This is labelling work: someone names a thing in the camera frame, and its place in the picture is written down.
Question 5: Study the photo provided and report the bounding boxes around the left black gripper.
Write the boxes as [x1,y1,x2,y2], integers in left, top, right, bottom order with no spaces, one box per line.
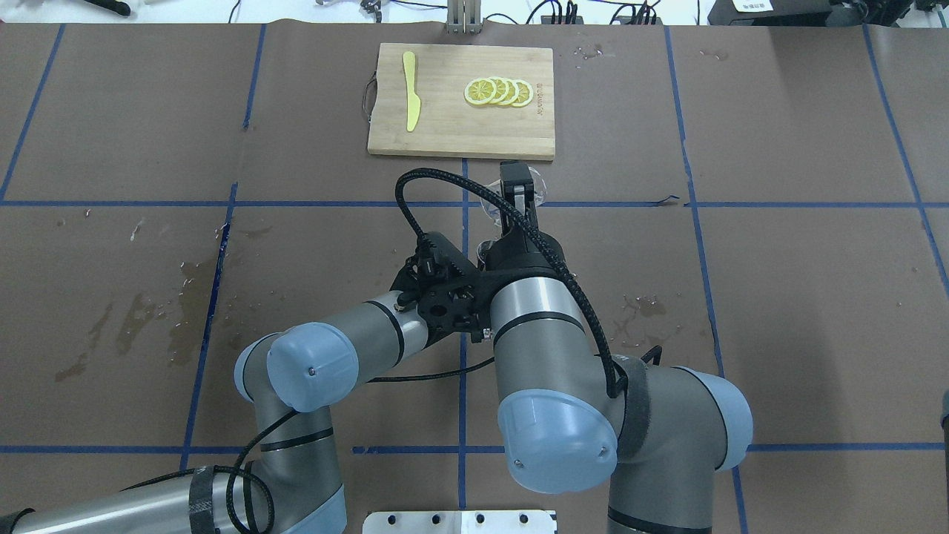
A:
[390,232,489,345]

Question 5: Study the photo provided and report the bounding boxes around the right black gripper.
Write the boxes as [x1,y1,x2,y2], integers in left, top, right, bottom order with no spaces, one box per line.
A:
[482,161,562,286]

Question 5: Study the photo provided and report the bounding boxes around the clear glass measuring cup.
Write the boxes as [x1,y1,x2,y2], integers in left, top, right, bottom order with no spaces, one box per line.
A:
[477,165,548,263]

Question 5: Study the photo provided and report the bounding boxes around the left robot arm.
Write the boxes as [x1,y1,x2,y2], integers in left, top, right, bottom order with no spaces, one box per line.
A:
[2,232,512,533]

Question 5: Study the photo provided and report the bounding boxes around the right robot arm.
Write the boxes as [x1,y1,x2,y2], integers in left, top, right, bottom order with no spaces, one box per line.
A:
[483,161,753,533]

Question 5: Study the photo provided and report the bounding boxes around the bamboo cutting board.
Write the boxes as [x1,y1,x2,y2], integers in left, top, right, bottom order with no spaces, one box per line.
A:
[367,43,556,161]

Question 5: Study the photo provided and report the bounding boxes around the yellow plastic knife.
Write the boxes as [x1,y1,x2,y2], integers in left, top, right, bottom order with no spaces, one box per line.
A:
[401,50,423,133]

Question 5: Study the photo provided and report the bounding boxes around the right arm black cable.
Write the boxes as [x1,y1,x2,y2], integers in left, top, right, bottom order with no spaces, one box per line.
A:
[394,168,631,401]

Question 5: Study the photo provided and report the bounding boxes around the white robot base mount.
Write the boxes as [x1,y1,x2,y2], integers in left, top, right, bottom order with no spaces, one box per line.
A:
[361,510,558,533]

